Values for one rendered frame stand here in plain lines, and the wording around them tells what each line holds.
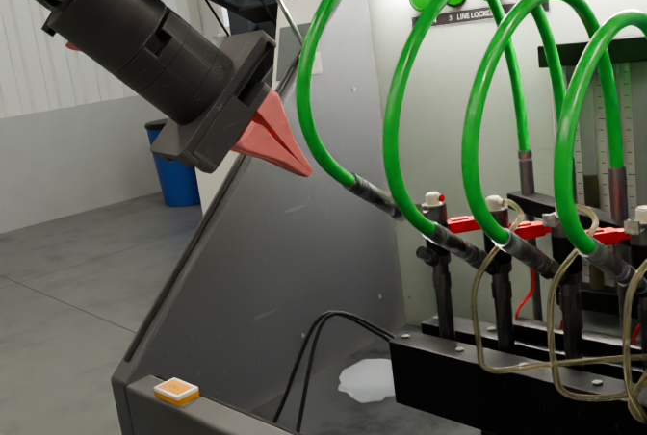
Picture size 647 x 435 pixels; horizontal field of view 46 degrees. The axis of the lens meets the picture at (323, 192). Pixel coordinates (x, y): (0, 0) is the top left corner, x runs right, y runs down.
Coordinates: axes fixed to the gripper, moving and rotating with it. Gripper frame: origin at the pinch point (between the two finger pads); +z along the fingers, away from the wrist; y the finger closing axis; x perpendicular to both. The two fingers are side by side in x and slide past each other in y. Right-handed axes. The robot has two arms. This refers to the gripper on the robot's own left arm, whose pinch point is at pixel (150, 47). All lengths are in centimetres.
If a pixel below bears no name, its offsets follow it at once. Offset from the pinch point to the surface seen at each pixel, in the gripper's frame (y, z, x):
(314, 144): -9.1, 16.7, 2.4
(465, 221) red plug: -4.8, 38.8, -3.5
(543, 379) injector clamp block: -15, 48, 11
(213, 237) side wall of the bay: 25.8, 23.0, 5.2
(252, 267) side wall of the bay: 28.3, 31.0, 4.9
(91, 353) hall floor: 307, 84, 4
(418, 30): -17.8, 17.2, -9.0
